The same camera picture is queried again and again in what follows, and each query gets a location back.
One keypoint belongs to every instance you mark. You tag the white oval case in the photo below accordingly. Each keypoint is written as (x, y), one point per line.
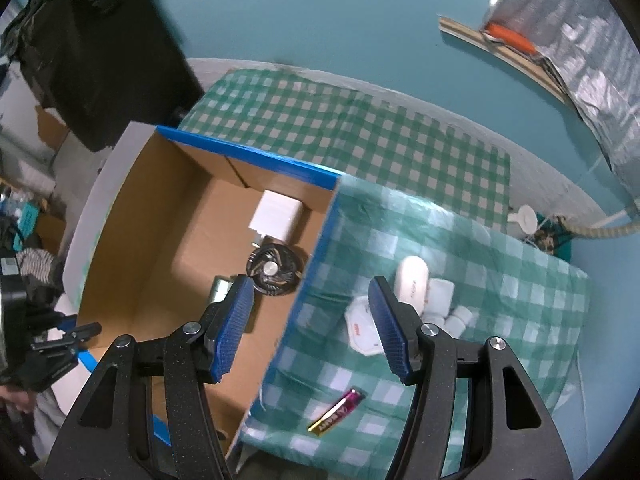
(412, 280)

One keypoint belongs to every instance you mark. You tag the white funnel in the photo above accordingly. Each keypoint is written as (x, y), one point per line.
(524, 217)

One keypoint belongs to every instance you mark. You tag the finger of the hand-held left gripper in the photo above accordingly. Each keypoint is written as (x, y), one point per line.
(70, 337)

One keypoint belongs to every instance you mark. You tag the teal box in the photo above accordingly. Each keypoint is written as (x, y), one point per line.
(27, 225)

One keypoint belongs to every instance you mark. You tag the wooden ledge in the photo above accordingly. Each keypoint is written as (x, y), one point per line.
(480, 42)

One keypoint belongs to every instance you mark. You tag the striped cloth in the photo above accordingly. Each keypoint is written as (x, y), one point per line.
(37, 265)

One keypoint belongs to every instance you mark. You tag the small-check green tablecloth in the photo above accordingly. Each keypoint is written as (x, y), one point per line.
(325, 125)

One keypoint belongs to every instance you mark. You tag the silver tarp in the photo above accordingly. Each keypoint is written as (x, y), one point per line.
(590, 60)

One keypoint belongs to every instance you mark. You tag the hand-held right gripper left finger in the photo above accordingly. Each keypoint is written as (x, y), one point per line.
(235, 330)

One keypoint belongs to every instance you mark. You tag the teal container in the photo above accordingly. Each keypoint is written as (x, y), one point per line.
(555, 242)

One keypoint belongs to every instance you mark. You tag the person's left hand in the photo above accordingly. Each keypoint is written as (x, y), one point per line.
(20, 401)

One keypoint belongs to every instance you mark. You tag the orange object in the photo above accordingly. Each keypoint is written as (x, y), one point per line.
(512, 37)

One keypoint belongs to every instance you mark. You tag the white octagonal device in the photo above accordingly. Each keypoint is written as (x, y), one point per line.
(360, 327)

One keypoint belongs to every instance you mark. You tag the pink gold battery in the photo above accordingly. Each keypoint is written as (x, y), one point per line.
(335, 412)

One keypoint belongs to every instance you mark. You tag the white small bottle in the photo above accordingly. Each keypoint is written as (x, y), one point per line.
(460, 322)
(440, 296)

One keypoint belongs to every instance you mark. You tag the grey board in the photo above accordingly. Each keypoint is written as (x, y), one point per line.
(100, 195)

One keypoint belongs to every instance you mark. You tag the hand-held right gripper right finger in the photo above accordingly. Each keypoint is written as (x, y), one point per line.
(390, 335)

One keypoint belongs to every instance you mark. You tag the white charger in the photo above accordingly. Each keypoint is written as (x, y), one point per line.
(277, 215)

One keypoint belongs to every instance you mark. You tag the black round fan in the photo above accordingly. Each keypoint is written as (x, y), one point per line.
(272, 267)

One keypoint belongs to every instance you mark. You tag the blue cardboard box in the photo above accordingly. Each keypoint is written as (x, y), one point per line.
(165, 240)

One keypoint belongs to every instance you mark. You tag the large-check green tablecloth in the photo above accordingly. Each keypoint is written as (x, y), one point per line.
(475, 270)

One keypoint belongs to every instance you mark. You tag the green jar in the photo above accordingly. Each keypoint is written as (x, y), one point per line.
(220, 290)

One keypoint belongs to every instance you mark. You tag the black cloth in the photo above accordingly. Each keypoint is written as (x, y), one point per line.
(100, 50)

